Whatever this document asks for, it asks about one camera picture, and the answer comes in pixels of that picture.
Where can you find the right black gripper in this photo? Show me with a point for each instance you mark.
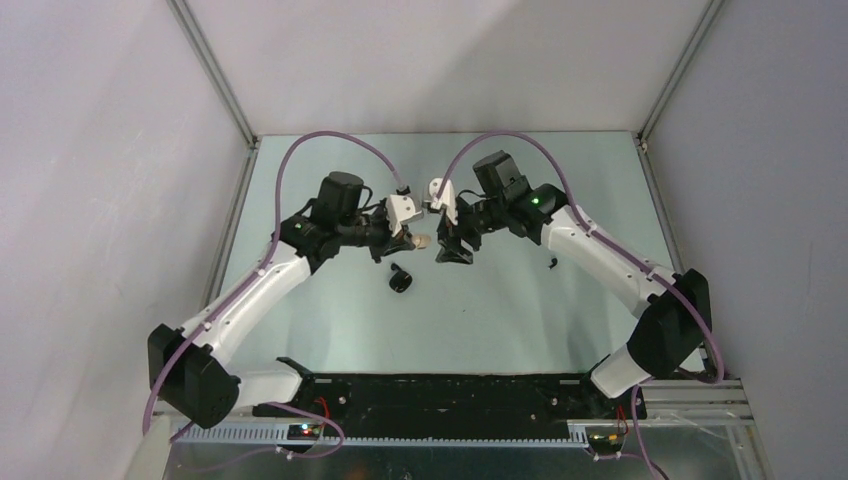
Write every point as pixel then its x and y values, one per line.
pixel 452 234

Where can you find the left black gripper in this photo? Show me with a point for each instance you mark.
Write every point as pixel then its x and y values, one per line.
pixel 389 244

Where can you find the beige earbud charging case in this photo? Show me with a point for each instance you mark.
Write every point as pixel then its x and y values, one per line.
pixel 421 241

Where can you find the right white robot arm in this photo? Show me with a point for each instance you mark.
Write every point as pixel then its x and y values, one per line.
pixel 672 310

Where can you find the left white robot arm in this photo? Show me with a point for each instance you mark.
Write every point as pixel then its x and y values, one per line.
pixel 188 365

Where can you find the black earbud charging case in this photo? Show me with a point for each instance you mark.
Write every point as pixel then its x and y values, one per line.
pixel 400 279

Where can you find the left controller board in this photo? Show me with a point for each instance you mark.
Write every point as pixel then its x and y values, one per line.
pixel 304 432

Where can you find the controller board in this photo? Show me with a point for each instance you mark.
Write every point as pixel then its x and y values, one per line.
pixel 304 432
pixel 605 445

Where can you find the right controller board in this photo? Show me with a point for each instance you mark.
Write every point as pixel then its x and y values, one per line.
pixel 605 445

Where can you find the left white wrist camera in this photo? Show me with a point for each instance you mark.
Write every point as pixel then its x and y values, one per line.
pixel 401 210

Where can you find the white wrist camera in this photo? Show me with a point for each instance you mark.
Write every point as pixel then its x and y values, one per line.
pixel 401 210
pixel 440 197

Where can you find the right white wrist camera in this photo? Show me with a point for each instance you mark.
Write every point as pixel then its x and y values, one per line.
pixel 440 197

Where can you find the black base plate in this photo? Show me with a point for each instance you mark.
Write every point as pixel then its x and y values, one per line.
pixel 457 406

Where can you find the right aluminium frame post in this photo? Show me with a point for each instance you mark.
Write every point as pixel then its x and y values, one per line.
pixel 692 45

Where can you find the aluminium frame post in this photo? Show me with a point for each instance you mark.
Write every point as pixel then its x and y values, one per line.
pixel 200 45
pixel 692 45

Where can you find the grey slotted cable duct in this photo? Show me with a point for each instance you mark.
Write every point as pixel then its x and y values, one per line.
pixel 271 434

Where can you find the left aluminium frame post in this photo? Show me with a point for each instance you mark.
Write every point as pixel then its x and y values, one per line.
pixel 200 45

